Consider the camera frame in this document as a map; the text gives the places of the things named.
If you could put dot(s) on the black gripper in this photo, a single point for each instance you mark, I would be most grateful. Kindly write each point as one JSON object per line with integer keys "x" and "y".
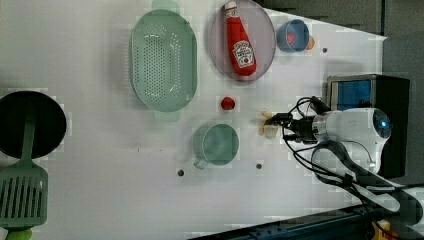
{"x": 301, "y": 130}

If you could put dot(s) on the yellow plush peeled banana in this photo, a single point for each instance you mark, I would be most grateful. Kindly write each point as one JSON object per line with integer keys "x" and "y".
{"x": 267, "y": 130}

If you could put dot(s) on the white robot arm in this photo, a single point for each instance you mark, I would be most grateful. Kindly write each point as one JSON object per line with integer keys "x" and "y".
{"x": 346, "y": 151}

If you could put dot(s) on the green translucent mug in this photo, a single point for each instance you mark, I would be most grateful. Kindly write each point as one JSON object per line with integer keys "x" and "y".
{"x": 214, "y": 144}

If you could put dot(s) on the small red plush tomato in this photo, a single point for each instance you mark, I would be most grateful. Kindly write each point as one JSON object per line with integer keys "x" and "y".
{"x": 227, "y": 103}

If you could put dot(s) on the red plush ketchup bottle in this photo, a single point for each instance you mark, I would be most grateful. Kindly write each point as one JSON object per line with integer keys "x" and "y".
{"x": 240, "y": 49}

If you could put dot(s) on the red plush strawberry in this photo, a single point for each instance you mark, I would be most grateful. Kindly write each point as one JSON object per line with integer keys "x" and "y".
{"x": 290, "y": 38}

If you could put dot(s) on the small orange fruit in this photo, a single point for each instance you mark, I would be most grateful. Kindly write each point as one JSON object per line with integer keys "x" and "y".
{"x": 311, "y": 43}

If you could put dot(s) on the blue bowl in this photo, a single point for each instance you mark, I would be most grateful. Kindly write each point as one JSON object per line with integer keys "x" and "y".
{"x": 299, "y": 29}

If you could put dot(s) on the grey round plate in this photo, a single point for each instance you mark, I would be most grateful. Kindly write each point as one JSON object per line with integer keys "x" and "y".
{"x": 260, "y": 31}

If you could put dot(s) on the black toaster oven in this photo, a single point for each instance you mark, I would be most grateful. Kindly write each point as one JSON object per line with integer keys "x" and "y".
{"x": 387, "y": 93}

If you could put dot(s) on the green perforated colander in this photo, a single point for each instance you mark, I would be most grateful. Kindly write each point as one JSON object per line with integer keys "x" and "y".
{"x": 163, "y": 60}

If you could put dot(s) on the yellow orange toy object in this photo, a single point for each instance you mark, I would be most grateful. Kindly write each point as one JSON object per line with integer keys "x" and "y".
{"x": 382, "y": 229}

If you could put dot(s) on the green slotted spatula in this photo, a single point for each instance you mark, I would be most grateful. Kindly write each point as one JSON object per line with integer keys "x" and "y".
{"x": 24, "y": 187}

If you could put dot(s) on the green round object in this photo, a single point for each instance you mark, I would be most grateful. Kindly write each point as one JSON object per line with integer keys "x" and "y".
{"x": 19, "y": 235}

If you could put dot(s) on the blue metal frame rail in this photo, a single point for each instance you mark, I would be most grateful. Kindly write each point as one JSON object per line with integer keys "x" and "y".
{"x": 350, "y": 223}

